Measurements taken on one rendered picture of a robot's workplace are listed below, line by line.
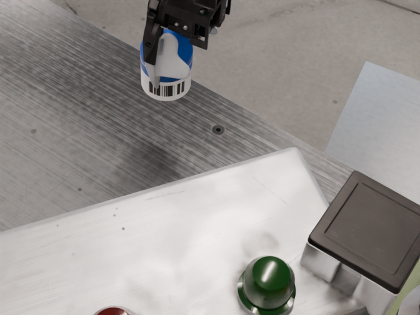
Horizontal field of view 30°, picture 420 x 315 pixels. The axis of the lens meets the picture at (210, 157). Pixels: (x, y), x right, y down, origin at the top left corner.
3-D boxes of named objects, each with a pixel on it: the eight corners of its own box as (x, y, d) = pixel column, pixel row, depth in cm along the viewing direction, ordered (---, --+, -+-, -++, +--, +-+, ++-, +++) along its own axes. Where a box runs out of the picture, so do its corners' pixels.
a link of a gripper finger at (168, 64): (179, 110, 100) (192, 47, 95) (137, 93, 101) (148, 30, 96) (189, 99, 103) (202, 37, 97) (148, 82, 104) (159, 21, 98)
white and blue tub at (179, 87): (132, 90, 108) (130, 56, 102) (155, 57, 112) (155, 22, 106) (177, 109, 106) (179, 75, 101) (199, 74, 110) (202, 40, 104)
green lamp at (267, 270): (227, 277, 35) (231, 254, 33) (280, 260, 36) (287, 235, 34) (250, 329, 34) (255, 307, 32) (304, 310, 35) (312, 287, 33)
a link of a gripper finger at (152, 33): (149, 70, 97) (160, 7, 92) (138, 65, 97) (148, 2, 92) (165, 55, 101) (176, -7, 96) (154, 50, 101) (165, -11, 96)
